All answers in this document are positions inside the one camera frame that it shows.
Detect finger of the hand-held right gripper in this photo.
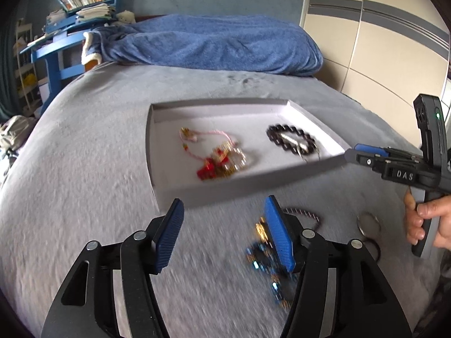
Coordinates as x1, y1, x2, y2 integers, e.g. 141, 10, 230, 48
354, 143, 390, 157
344, 148, 385, 172

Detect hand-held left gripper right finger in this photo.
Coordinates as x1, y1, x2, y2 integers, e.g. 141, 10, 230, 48
264, 195, 413, 338

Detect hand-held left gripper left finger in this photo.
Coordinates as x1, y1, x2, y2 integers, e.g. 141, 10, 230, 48
40, 198, 185, 338

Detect blue bead bracelet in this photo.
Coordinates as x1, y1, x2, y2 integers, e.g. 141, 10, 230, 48
244, 217, 301, 308

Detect red bead bracelet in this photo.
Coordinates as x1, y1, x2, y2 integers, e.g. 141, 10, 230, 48
196, 147, 234, 181

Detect white pearl bracelet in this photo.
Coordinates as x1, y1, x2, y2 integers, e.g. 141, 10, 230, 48
215, 144, 256, 174

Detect large black bead bracelet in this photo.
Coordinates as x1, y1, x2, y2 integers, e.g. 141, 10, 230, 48
266, 123, 316, 157

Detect pink cord bracelet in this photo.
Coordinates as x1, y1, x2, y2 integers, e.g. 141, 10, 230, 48
178, 127, 244, 156

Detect grey shallow cardboard box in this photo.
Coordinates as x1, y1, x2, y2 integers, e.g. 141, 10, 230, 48
146, 97, 349, 209

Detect person's right hand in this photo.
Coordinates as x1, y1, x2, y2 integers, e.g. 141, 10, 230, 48
403, 188, 451, 251

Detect grey bed cover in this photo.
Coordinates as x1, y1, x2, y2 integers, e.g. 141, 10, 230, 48
0, 61, 451, 338

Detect beige wardrobe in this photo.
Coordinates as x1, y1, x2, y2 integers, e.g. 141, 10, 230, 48
299, 0, 451, 114

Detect grey bag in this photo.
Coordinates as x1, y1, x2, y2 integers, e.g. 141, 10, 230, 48
0, 114, 38, 153

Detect blue blanket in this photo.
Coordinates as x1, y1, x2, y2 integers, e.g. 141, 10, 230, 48
82, 14, 324, 77

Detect blue wooden desk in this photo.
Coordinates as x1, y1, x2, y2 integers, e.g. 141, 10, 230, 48
19, 0, 123, 96

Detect white narrow shelf rack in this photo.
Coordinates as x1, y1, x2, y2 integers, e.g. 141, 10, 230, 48
14, 17, 43, 114

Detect white plush toy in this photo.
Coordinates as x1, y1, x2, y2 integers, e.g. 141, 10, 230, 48
116, 10, 137, 25

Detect teal curtain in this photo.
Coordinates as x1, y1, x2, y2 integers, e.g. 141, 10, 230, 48
0, 14, 19, 121

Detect stack of papers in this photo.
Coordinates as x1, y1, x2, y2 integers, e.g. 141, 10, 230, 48
75, 2, 117, 20

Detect thin dark bead bracelet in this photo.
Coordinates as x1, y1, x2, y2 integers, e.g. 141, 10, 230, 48
283, 206, 322, 232

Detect silver bangle ring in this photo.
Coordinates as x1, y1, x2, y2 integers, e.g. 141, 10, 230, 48
357, 212, 381, 237

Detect black hair ties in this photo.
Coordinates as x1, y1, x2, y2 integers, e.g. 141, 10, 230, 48
366, 239, 382, 263

